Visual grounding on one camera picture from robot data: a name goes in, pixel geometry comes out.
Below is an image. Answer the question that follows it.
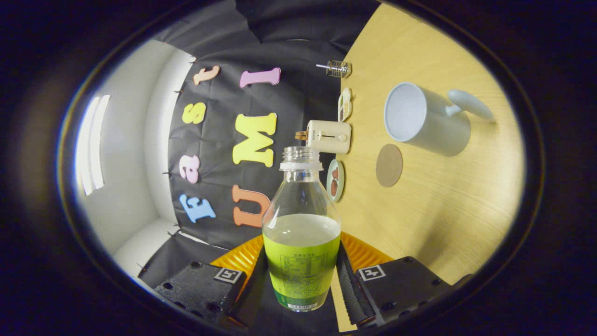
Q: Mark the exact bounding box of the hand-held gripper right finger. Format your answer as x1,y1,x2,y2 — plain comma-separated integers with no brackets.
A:
333,231,474,327

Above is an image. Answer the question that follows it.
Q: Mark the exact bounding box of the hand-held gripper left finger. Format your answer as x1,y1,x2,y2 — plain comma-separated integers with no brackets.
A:
154,233,269,327

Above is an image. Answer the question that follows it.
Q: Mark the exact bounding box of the clear juice bottle green label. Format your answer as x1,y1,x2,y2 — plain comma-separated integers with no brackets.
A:
261,146,342,312

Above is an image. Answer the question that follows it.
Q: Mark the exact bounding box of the round brown coaster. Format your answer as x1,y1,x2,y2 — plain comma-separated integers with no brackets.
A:
375,143,404,188

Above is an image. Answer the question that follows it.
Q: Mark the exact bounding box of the pale grey cup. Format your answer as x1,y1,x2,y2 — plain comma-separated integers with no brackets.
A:
384,82,494,157

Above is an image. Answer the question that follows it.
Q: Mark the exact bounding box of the wooden table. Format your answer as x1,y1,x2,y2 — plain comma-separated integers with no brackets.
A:
329,2,527,333

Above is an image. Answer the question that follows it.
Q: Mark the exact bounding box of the grey-green plate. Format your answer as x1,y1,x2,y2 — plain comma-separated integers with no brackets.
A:
326,159,346,203

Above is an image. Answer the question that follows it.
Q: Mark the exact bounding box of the cream toaster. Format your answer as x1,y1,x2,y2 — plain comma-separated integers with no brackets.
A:
306,119,352,155

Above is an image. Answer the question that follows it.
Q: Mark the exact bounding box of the ceiling light panel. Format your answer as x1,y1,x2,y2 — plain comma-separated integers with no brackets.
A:
75,95,111,196

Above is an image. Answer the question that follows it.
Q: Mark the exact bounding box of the white divided tray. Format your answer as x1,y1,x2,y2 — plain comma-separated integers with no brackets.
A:
338,87,353,123

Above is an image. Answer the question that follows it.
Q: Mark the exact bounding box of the clear square holder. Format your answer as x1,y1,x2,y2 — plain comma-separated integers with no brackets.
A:
326,59,352,79

